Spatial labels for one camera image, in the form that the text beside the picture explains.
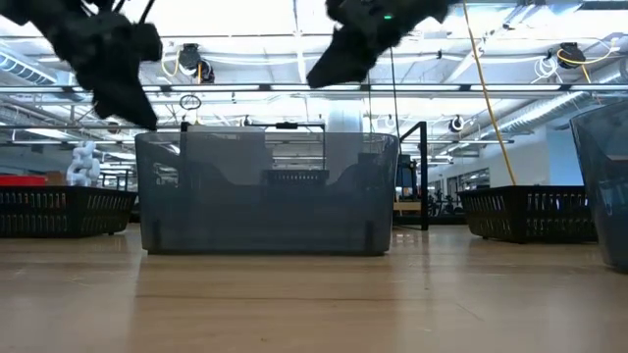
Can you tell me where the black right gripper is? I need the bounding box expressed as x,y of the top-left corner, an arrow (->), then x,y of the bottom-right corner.
305,0 -> 450,90

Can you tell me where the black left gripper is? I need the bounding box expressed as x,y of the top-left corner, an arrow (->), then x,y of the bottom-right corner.
48,0 -> 164,131

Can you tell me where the black slotted plastic basket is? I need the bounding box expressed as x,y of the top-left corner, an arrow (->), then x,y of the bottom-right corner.
0,184 -> 138,240
458,184 -> 599,245
261,169 -> 331,188

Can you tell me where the grey translucent plastic basket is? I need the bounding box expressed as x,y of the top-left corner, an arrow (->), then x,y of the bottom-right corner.
568,100 -> 628,274
134,130 -> 400,257

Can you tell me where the white stacked sculpture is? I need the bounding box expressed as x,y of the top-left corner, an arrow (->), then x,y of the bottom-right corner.
65,140 -> 102,188

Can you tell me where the red bin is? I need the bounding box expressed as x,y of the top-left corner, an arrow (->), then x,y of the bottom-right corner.
0,175 -> 49,188

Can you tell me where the yellow hanging cable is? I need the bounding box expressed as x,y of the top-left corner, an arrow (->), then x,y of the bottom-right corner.
462,0 -> 518,187

